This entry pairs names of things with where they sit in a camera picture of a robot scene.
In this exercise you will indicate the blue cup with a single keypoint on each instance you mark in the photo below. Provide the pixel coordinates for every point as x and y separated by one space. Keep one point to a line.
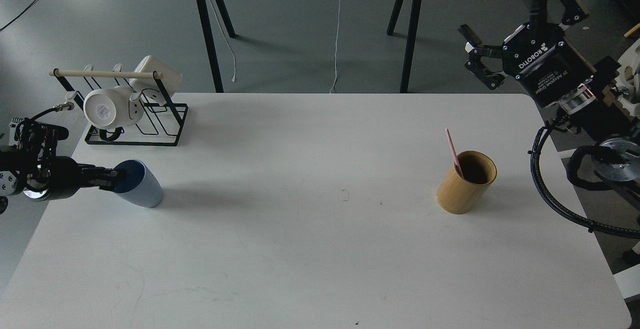
139 186

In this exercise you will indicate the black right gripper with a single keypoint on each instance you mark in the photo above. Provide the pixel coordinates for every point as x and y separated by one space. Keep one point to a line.
547 66

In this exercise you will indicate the white round mug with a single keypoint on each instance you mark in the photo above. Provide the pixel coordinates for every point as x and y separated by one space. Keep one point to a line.
109 108

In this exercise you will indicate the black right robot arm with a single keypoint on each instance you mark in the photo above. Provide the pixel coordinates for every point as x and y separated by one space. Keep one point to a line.
611 163

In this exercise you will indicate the black wire mug rack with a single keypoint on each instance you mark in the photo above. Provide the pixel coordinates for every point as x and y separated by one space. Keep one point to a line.
163 120

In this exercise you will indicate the bamboo cylinder holder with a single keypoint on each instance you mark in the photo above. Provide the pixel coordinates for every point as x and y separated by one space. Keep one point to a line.
469 178

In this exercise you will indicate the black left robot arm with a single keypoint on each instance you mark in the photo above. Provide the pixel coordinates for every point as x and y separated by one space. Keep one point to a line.
32 167

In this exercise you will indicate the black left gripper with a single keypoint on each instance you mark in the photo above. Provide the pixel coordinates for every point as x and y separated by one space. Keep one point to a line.
61 178

